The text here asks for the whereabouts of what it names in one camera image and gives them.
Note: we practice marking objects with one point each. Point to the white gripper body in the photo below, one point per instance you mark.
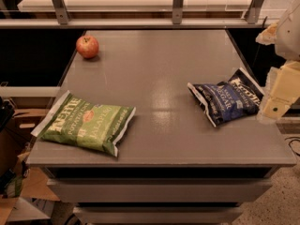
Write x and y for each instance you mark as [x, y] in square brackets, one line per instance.
[290, 37]

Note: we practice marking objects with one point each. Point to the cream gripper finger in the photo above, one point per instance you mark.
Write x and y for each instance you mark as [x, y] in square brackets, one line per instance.
[270, 110]

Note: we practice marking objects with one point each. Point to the green jalapeno chip bag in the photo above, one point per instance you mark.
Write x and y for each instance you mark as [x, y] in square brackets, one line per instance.
[75, 121]

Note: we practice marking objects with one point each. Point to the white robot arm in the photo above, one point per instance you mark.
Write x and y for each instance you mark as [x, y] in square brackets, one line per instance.
[285, 35]

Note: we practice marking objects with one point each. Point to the blue salt vinegar chip bag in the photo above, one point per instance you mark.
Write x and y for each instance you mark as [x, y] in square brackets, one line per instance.
[238, 97]

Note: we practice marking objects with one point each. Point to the grey drawer cabinet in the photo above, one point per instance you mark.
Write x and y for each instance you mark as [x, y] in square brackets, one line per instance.
[173, 166]

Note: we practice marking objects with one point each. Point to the red apple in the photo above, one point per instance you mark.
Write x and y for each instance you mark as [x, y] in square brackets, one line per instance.
[87, 46]

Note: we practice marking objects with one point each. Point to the cardboard box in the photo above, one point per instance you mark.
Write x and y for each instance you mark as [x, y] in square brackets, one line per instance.
[24, 194]

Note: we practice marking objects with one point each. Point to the metal shelf rack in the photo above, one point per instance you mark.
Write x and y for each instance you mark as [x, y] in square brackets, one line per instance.
[140, 14]

